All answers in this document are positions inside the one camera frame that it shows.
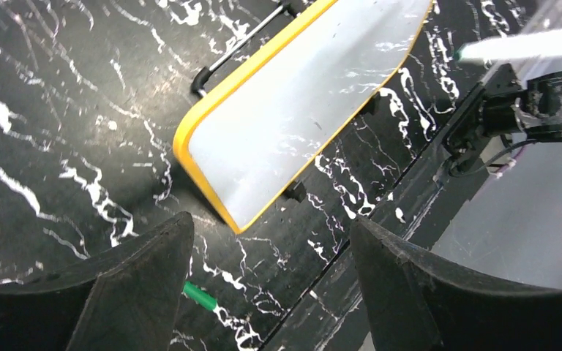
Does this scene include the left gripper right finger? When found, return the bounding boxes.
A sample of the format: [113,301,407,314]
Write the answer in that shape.
[350,217,562,350]

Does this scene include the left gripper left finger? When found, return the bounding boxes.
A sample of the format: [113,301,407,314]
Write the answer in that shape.
[0,212,194,350]

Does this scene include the green marker cap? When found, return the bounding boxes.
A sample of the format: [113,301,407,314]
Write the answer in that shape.
[183,281,217,312]

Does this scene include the yellow framed whiteboard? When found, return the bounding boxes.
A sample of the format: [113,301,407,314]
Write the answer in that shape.
[173,1,433,233]

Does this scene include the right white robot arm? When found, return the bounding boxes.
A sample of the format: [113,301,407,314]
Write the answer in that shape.
[443,29,562,177]

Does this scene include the black binder clip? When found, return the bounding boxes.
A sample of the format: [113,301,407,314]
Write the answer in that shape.
[358,93,381,116]
[282,181,307,203]

